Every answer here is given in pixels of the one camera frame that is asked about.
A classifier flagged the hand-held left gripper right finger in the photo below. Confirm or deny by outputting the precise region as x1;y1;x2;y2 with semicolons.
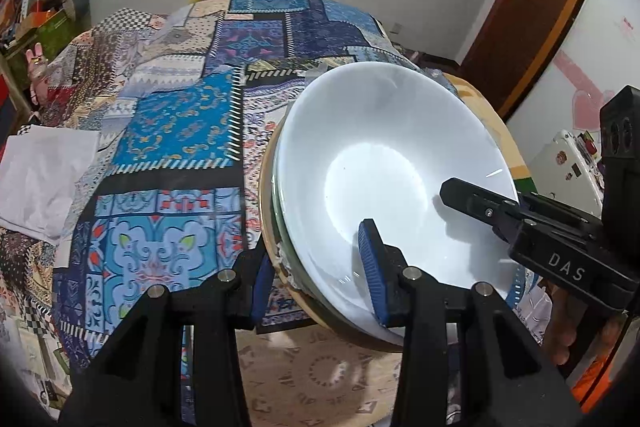
356;218;583;427

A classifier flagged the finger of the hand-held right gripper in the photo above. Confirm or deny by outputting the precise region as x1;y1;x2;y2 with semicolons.
439;177;533;240
517;192;604;234

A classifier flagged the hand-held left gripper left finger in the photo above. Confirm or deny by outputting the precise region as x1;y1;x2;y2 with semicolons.
59;234;277;427

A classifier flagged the green bowl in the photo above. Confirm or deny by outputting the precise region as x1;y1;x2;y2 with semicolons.
270;127;396;338

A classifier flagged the pink bowl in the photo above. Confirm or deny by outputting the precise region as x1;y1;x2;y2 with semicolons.
258;117;406;353

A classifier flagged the white spotted bowl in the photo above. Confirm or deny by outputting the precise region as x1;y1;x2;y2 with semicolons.
276;62;521;340

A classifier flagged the person's right hand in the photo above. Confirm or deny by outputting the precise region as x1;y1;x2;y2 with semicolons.
542;287;608;368

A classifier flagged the small white cabinet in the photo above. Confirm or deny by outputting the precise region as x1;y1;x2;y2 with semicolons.
527;129;608;218

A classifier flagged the orange garment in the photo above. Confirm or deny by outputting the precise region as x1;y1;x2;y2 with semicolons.
570;312;631;408

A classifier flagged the patchwork blanket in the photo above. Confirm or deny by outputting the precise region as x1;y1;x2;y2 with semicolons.
0;0;551;427

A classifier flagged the wooden wardrobe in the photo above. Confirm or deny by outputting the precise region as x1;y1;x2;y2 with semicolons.
495;0;603;122

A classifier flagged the white sliding door with hearts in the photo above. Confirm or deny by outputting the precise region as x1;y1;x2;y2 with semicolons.
505;0;640;158

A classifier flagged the white cloth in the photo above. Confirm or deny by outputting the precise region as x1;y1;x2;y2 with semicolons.
0;123;101;245

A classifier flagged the pink bunny toy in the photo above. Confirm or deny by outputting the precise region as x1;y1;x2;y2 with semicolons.
25;42;51;108

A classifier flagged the pile of cardboard clutter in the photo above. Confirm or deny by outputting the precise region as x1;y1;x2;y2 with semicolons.
0;0;61;52

